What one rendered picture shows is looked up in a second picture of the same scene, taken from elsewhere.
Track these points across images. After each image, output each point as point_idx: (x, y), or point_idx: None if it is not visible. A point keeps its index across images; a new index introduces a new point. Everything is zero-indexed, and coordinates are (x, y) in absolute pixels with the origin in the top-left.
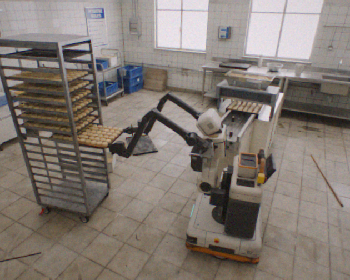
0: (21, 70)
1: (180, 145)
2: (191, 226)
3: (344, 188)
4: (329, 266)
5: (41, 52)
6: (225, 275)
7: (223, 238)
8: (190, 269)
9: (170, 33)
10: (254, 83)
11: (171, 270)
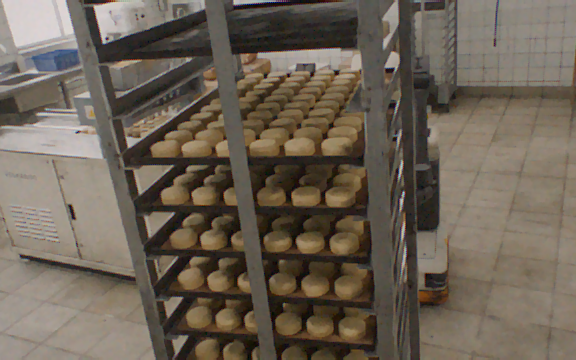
0: (240, 149)
1: (35, 353)
2: (432, 260)
3: None
4: None
5: (204, 38)
6: (472, 271)
7: (443, 234)
8: (480, 304)
9: None
10: (164, 64)
11: (493, 325)
